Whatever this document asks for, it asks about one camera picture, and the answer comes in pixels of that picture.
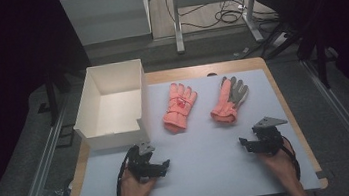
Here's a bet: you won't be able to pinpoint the black floor bracket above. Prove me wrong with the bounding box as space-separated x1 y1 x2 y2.
53 122 78 150

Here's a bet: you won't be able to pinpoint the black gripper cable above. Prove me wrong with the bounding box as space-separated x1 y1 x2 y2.
280 133 303 183
110 145 144 196

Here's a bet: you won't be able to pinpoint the person's left hand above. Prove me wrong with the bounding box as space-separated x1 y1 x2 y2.
114 164 159 196

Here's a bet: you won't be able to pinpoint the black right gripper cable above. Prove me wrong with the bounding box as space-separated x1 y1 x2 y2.
280 133 303 183

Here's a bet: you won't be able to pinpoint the light blue table mat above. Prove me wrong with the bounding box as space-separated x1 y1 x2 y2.
59 63 323 196

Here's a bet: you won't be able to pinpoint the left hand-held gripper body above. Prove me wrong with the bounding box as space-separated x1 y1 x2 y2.
123 139 166 186

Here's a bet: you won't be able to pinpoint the black metal stand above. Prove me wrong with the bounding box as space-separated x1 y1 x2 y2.
293 16 345 93

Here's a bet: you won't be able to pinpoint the black tripod stand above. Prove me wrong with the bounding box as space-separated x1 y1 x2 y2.
32 65 78 129

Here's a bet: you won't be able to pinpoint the white cabinet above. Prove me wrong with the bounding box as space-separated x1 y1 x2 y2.
59 0 156 54

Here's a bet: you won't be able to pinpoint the white box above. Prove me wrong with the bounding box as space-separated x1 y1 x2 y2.
66 57 155 153

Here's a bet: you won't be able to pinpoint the black floor cables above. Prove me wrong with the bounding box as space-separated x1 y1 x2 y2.
164 0 281 35

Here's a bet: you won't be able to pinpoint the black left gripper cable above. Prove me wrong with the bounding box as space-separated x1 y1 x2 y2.
110 145 144 196

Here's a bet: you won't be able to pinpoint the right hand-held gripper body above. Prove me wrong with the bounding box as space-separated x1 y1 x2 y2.
247 113 293 159

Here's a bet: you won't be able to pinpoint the pink winter glove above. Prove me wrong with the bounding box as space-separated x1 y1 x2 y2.
205 73 254 127
158 79 203 136

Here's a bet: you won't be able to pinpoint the person's right hand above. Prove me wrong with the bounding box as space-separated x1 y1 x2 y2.
256 137 307 196

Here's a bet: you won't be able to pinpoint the white power strip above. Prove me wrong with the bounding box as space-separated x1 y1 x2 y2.
270 31 290 49

